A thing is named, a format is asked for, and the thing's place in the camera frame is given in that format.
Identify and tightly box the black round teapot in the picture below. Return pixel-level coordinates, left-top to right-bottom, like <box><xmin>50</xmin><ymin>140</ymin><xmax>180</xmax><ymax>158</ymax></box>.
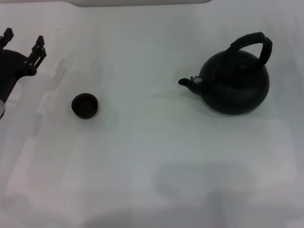
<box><xmin>178</xmin><ymin>31</ymin><xmax>273</xmax><ymax>116</ymax></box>

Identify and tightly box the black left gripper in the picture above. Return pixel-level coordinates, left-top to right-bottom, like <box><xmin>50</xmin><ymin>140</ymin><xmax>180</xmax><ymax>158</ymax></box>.
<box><xmin>0</xmin><ymin>28</ymin><xmax>46</xmax><ymax>103</ymax></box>

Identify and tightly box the dark round teacup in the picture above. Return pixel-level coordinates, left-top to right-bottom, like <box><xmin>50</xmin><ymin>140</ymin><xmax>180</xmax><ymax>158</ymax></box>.
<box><xmin>71</xmin><ymin>93</ymin><xmax>99</xmax><ymax>119</ymax></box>

